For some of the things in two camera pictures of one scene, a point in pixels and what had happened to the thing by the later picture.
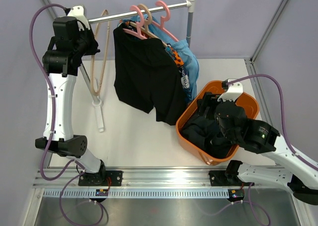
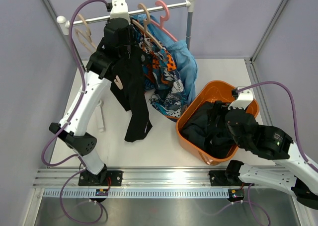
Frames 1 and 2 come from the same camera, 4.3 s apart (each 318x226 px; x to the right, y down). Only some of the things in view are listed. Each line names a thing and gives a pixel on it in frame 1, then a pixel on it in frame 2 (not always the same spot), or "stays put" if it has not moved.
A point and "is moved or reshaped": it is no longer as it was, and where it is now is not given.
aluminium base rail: [141, 179] stays put
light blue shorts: [183, 49] stays put
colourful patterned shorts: [176, 57] to [162, 79]
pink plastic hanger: [163, 19] stays put
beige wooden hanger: [146, 30] is moved or reshaped
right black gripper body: [209, 100] to [219, 108]
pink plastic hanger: [138, 24] to [118, 82]
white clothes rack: [97, 102] stays put
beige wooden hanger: [106, 11] is moved or reshaped
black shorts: [148, 76] is moved or reshaped
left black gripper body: [85, 44] to [126, 53]
